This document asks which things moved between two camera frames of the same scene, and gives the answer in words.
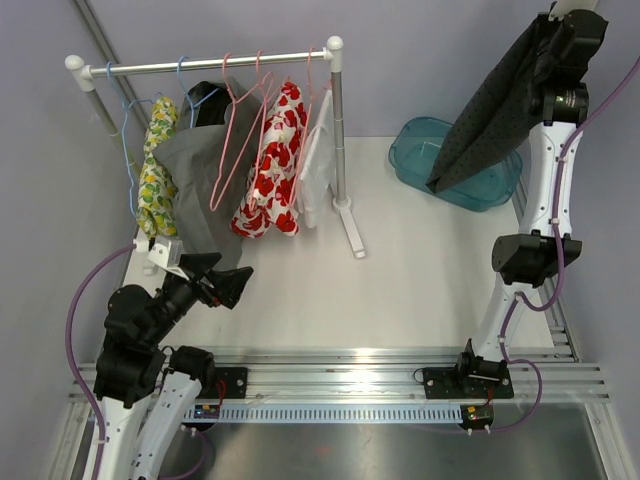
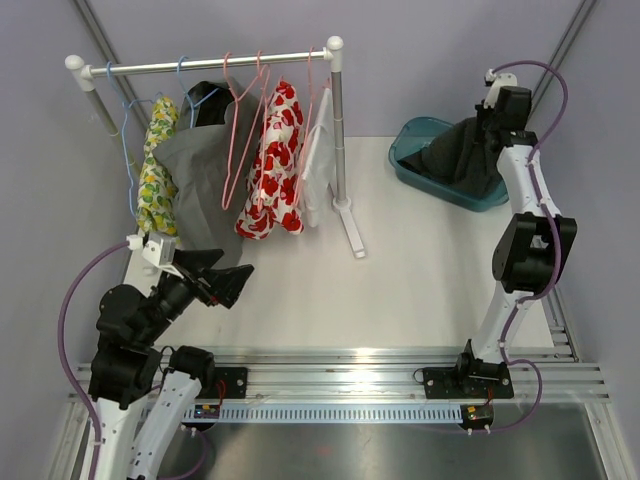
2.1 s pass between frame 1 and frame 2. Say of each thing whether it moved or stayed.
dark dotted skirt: moved
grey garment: stayed
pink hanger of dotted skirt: moved
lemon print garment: stayed
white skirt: stayed
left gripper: stayed
